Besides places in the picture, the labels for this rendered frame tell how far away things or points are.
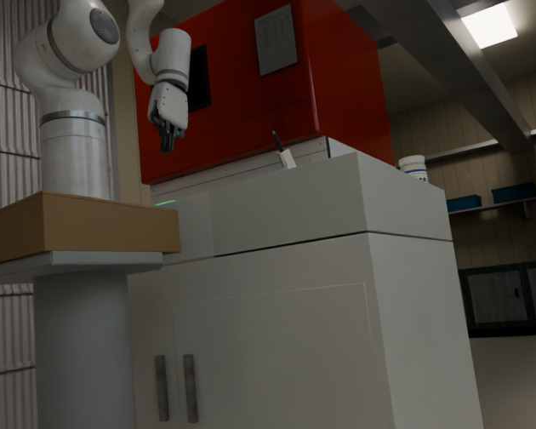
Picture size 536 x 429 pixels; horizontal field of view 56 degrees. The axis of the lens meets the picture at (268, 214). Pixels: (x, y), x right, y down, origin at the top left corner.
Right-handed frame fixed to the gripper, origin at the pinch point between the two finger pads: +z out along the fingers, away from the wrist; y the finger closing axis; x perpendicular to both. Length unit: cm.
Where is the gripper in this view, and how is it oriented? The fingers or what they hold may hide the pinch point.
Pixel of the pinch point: (167, 144)
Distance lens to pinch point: 127.2
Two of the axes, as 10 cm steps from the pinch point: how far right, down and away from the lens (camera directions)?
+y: -5.5, -2.7, -7.9
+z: -0.1, 9.5, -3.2
